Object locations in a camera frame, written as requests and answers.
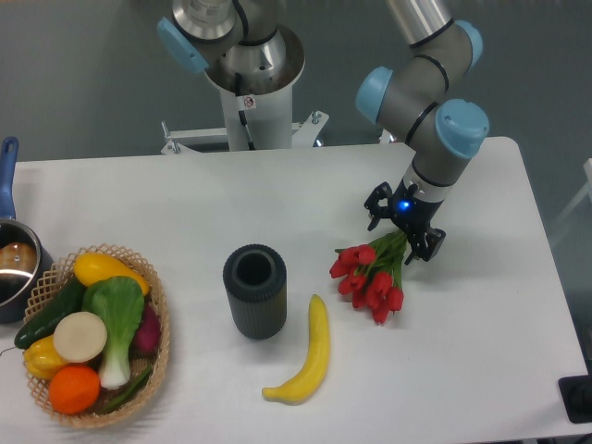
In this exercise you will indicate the green cucumber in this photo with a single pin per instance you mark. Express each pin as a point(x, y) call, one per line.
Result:
point(67, 301)

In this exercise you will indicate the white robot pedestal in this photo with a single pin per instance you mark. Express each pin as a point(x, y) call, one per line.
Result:
point(255, 88)

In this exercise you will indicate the yellow banana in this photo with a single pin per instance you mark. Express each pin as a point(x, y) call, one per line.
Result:
point(303, 385)

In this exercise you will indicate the white round radish slice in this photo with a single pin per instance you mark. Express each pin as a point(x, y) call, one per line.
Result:
point(80, 337)

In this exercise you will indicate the red tulip bouquet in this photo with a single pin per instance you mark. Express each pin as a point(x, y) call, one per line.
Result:
point(370, 275)

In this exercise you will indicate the yellow bell pepper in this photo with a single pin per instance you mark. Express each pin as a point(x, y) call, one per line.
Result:
point(42, 360)

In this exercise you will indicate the white frame at right edge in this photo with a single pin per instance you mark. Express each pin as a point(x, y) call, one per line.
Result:
point(575, 209)

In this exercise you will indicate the purple sweet potato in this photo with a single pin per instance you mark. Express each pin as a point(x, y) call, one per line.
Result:
point(148, 334)

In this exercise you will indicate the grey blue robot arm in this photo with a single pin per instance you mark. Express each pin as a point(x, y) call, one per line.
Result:
point(410, 104)

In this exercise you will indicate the woven wicker basket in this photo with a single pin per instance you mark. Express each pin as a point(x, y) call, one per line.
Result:
point(51, 282)

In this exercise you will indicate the blue saucepan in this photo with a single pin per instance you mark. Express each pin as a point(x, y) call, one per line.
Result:
point(23, 257)

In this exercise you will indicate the yellow squash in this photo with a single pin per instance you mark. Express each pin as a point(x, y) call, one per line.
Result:
point(91, 268)

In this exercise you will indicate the orange fruit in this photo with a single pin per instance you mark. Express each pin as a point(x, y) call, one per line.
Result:
point(74, 388)

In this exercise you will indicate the black device at edge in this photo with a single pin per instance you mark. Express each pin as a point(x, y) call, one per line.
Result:
point(576, 398)

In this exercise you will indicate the green bok choy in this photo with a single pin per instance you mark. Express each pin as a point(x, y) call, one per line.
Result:
point(119, 303)

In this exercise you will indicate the green bean pod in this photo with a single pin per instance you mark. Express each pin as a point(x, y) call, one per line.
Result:
point(129, 392)

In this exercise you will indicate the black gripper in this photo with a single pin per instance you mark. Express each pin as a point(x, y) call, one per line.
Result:
point(411, 207)

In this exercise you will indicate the dark grey ribbed vase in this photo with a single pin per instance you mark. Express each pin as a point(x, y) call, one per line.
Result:
point(255, 280)

